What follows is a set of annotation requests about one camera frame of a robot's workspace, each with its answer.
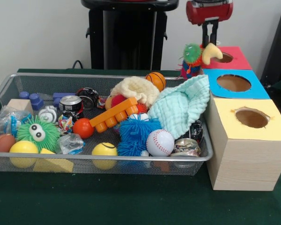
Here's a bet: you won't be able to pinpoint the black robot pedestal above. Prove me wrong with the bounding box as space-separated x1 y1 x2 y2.
81 0 180 71

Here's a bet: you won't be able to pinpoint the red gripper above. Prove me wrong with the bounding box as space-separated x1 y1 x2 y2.
186 0 234 48

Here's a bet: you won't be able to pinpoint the green fuzzy ball with eyes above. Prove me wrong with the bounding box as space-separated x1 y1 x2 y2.
16 116 61 153

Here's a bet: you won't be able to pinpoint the wooden box with three holes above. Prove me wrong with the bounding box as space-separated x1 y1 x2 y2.
189 44 281 192

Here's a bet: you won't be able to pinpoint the yellow smiley ball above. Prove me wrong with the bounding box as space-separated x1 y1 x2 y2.
91 142 119 157

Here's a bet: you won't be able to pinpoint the shallow metal mesh bin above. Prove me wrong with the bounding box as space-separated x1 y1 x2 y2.
0 72 213 176

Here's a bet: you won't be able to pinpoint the black cable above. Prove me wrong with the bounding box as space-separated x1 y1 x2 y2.
72 60 89 69

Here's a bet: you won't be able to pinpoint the orange ball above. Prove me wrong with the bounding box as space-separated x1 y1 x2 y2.
72 118 95 139

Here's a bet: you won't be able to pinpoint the blue fuzzy ball with eyes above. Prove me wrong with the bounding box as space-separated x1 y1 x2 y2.
118 117 163 157

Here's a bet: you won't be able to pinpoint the yellow plush toy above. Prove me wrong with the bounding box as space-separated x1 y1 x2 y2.
201 43 223 65

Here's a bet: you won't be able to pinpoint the small orange basketball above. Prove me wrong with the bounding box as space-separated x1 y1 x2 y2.
145 72 167 92

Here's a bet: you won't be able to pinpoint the orange plastic toy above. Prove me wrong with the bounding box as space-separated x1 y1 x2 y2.
89 97 139 134

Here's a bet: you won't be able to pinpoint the white baseball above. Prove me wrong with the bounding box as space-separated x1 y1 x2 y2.
146 129 176 157

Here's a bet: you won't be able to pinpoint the multicolour spiky creature toy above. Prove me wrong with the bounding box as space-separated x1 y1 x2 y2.
177 43 204 80

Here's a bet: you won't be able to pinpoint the cream cloth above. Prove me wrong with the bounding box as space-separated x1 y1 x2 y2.
110 76 161 106

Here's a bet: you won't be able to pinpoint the mint green cloth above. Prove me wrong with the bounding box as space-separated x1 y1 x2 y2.
147 75 211 140

